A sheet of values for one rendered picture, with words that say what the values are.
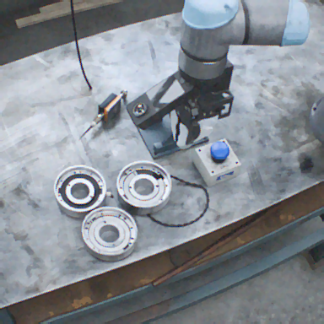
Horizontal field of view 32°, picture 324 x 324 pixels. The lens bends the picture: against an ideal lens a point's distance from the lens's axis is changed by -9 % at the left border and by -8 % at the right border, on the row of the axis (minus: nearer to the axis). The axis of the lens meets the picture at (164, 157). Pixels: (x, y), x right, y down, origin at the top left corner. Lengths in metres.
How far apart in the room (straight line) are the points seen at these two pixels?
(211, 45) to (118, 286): 0.71
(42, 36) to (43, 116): 1.37
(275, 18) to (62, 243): 0.60
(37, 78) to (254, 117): 0.52
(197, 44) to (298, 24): 0.16
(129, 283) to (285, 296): 0.79
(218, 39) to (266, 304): 1.31
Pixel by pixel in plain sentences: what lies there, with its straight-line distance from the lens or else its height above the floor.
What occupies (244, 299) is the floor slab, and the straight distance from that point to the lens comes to 1.99.
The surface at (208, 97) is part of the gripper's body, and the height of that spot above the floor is 1.10.
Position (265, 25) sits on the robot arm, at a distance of 0.84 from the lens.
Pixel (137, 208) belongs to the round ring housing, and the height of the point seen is 0.83.
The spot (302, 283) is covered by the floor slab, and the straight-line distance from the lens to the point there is 2.07.
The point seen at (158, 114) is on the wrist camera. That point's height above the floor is 1.09.
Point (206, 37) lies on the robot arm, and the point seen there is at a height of 1.26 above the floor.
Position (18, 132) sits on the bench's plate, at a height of 0.80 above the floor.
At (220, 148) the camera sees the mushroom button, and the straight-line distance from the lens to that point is 1.18.
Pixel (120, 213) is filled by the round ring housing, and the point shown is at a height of 0.83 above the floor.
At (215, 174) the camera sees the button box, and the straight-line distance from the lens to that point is 1.19.
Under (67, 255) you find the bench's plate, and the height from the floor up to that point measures 0.80.
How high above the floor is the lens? 1.83
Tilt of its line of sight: 55 degrees down
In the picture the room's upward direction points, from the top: 7 degrees clockwise
